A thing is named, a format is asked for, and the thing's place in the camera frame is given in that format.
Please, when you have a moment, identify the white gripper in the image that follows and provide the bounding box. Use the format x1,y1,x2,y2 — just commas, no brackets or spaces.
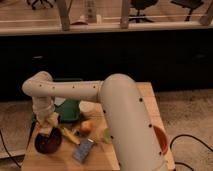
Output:
36,112,59,135

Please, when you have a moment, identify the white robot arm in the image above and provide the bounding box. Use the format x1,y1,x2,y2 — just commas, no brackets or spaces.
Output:
22,71,169,171

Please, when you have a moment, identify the dark purple bowl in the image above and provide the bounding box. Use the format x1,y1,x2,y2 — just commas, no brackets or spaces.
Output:
34,128,62,154

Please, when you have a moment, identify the orange red bowl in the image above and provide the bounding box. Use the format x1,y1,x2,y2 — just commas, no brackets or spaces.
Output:
153,126,168,155

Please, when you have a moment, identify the white cloth in tray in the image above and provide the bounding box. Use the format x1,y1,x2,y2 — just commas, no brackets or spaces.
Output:
54,97,65,106

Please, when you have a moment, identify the green plastic tray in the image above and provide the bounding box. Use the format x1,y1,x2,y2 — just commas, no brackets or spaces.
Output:
32,96,80,123

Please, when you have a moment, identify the blue sponge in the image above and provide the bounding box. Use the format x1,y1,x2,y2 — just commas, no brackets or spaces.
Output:
72,142,94,163

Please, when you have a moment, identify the metal fork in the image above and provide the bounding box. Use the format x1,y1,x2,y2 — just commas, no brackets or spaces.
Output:
72,128,99,146

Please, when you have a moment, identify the green plastic cup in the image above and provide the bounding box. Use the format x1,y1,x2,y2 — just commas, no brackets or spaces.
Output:
103,128,112,144

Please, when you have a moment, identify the black office chair left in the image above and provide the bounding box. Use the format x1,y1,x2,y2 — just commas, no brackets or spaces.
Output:
26,0,53,10

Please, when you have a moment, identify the black office chair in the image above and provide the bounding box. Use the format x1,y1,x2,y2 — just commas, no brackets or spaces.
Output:
129,0,158,23
26,0,53,10

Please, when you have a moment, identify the black cable left floor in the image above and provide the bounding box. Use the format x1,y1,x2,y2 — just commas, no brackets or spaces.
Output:
0,129,23,169

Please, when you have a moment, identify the black cable on floor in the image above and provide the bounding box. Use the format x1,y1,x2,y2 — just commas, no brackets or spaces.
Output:
169,134,213,171

